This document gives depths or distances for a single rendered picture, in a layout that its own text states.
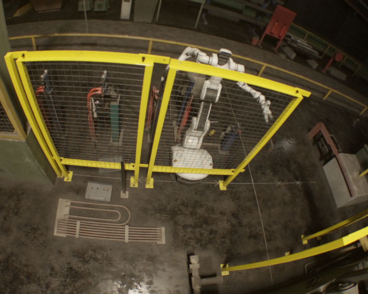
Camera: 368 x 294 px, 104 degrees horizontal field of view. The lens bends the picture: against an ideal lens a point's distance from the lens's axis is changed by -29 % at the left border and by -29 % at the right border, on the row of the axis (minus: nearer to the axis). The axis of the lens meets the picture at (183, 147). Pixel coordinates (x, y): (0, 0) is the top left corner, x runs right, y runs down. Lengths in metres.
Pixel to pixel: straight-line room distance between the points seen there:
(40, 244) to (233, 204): 2.67
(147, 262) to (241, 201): 1.60
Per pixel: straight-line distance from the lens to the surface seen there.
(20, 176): 3.01
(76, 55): 1.48
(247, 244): 2.97
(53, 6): 9.11
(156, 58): 1.40
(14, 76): 1.78
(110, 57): 1.43
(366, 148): 5.11
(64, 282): 2.67
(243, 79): 1.57
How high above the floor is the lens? 2.53
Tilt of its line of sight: 52 degrees down
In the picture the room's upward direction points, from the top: 22 degrees clockwise
